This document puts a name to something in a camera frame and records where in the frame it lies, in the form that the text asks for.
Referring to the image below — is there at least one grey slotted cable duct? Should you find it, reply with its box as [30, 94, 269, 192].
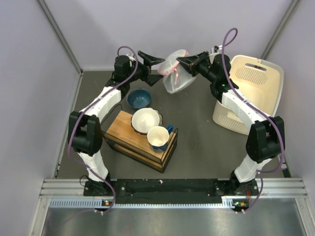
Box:
[50, 198, 237, 209]

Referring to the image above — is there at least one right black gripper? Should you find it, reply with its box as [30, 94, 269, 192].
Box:
[177, 52, 218, 84]

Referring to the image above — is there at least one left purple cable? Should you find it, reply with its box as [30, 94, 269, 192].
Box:
[67, 46, 138, 214]

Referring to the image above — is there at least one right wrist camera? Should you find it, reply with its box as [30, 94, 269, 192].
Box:
[210, 45, 223, 55]

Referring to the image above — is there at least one purple cable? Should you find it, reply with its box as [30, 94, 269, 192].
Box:
[220, 28, 286, 213]
[67, 46, 138, 214]

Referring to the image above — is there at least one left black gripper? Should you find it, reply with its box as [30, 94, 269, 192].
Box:
[126, 51, 165, 86]

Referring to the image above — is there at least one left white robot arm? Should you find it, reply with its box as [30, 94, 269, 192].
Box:
[68, 51, 165, 195]

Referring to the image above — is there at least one white scalloped bowl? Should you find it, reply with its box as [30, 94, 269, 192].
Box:
[131, 108, 162, 135]

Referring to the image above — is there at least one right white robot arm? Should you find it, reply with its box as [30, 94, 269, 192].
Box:
[177, 51, 285, 195]

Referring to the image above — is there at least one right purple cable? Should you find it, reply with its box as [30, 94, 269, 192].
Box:
[220, 28, 286, 213]

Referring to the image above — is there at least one white mesh laundry bag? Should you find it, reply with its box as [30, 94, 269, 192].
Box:
[157, 49, 196, 94]

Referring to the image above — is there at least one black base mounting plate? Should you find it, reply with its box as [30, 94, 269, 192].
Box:
[110, 179, 258, 205]

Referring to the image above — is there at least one white and blue cup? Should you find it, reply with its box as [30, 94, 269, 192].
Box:
[147, 125, 173, 151]

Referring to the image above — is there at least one blue ceramic bowl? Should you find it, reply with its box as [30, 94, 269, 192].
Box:
[126, 88, 152, 109]

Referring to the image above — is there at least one wooden wire-frame shelf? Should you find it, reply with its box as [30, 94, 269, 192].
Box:
[104, 111, 178, 173]

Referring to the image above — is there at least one cream plastic laundry basket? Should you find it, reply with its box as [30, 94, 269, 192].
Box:
[213, 55, 284, 135]

